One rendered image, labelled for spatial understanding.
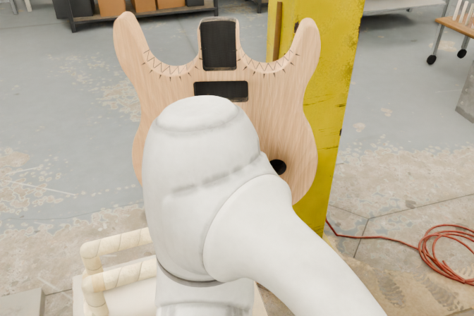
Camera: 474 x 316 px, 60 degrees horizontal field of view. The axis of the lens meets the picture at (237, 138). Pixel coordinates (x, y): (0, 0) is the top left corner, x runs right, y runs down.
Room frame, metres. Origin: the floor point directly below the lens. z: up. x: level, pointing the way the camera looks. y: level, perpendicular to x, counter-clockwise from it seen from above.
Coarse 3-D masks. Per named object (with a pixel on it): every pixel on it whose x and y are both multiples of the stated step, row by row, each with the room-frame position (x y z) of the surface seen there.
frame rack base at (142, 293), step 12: (120, 264) 0.56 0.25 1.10; (132, 264) 0.56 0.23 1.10; (156, 276) 0.53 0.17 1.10; (120, 288) 0.50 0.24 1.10; (132, 288) 0.50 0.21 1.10; (144, 288) 0.50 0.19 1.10; (108, 300) 0.48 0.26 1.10; (120, 300) 0.48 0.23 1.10; (132, 300) 0.48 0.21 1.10; (144, 300) 0.48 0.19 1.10; (120, 312) 0.45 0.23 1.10; (132, 312) 0.45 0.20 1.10; (144, 312) 0.45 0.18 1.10; (156, 312) 0.45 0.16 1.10
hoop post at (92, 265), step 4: (84, 260) 0.51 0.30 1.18; (88, 260) 0.51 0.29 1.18; (92, 260) 0.51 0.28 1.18; (96, 260) 0.52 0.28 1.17; (100, 260) 0.53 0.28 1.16; (84, 264) 0.51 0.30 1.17; (88, 264) 0.51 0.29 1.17; (92, 264) 0.51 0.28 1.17; (96, 264) 0.52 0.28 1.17; (100, 264) 0.53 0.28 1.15; (88, 268) 0.51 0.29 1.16; (92, 268) 0.51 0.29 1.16; (96, 268) 0.51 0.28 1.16; (100, 268) 0.52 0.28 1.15; (88, 272) 0.51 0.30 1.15; (92, 272) 0.51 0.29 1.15; (96, 272) 0.51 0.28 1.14; (100, 272) 0.52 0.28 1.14
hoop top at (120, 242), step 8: (128, 232) 0.56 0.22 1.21; (136, 232) 0.56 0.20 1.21; (144, 232) 0.56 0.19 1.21; (96, 240) 0.54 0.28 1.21; (104, 240) 0.54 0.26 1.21; (112, 240) 0.54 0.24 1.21; (120, 240) 0.54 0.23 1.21; (128, 240) 0.54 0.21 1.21; (136, 240) 0.54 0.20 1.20; (144, 240) 0.55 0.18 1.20; (80, 248) 0.52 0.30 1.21; (88, 248) 0.52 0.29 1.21; (96, 248) 0.52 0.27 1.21; (104, 248) 0.52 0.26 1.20; (112, 248) 0.53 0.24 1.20; (120, 248) 0.53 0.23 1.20; (88, 256) 0.51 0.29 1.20; (96, 256) 0.52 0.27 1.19
